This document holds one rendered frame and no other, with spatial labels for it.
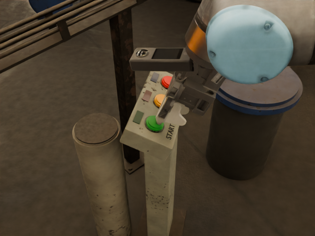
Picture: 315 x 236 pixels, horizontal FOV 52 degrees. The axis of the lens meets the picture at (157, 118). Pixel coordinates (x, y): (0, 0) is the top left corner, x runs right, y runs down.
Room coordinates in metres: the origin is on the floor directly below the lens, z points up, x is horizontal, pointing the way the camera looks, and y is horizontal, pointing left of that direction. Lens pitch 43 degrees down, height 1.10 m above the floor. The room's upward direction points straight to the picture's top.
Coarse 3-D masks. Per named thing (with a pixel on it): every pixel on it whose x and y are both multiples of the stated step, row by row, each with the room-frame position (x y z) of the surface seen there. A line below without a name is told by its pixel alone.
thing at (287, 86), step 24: (288, 72) 0.95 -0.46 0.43; (216, 96) 0.85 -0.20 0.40; (240, 96) 0.81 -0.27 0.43; (264, 96) 0.81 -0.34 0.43; (288, 96) 0.81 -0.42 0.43; (216, 120) 0.88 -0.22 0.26; (240, 120) 0.81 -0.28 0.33; (264, 120) 0.80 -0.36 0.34; (216, 144) 0.86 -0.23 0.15; (240, 144) 0.80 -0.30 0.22; (264, 144) 0.81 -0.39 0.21; (216, 168) 0.84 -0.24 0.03; (240, 168) 0.79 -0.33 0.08
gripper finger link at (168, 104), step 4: (172, 88) 0.47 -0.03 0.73; (172, 92) 0.47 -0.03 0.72; (168, 96) 0.46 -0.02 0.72; (172, 96) 0.46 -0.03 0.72; (168, 100) 0.46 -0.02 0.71; (172, 100) 0.46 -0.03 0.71; (164, 104) 0.46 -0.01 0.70; (168, 104) 0.46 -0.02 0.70; (172, 104) 0.46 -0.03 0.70; (164, 108) 0.46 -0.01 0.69; (168, 108) 0.46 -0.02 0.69; (160, 112) 0.47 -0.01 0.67; (164, 112) 0.46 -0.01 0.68; (160, 116) 0.47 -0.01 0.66; (164, 116) 0.47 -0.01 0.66
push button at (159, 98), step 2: (160, 94) 0.60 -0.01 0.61; (162, 94) 0.60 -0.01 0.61; (156, 96) 0.59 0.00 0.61; (158, 96) 0.59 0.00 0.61; (160, 96) 0.59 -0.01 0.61; (162, 96) 0.59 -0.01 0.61; (164, 96) 0.59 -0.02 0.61; (156, 98) 0.58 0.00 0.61; (158, 98) 0.58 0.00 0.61; (160, 98) 0.58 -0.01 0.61; (162, 98) 0.58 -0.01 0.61; (154, 100) 0.58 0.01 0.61; (156, 100) 0.57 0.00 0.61; (158, 100) 0.57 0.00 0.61; (160, 100) 0.58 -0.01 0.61; (162, 100) 0.58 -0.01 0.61; (156, 102) 0.57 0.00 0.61; (158, 102) 0.57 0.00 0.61; (160, 102) 0.57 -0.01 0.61; (156, 104) 0.57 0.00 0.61; (158, 104) 0.56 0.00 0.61; (160, 104) 0.57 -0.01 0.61; (158, 106) 0.56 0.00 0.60
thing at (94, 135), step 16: (80, 128) 0.58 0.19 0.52; (96, 128) 0.58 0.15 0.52; (112, 128) 0.58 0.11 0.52; (80, 144) 0.53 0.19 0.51; (96, 144) 0.53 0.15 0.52; (112, 144) 0.54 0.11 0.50; (80, 160) 0.54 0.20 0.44; (96, 160) 0.52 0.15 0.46; (112, 160) 0.54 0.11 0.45; (96, 176) 0.52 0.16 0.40; (112, 176) 0.53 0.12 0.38; (96, 192) 0.52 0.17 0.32; (112, 192) 0.53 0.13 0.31; (96, 208) 0.53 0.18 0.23; (112, 208) 0.52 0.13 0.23; (128, 208) 0.58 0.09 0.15; (96, 224) 0.54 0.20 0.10; (112, 224) 0.52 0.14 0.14; (128, 224) 0.56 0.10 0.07
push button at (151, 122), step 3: (150, 117) 0.52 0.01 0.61; (153, 117) 0.52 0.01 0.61; (147, 120) 0.51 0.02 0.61; (150, 120) 0.51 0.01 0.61; (153, 120) 0.51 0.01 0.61; (147, 123) 0.50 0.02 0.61; (150, 123) 0.50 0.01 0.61; (153, 123) 0.50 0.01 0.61; (156, 123) 0.50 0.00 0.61; (162, 123) 0.51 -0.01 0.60; (150, 126) 0.49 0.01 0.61; (153, 126) 0.49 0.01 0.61; (156, 126) 0.49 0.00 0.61; (159, 126) 0.50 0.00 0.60; (162, 126) 0.50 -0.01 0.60; (153, 129) 0.49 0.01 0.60; (156, 129) 0.49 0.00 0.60; (159, 129) 0.49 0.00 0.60
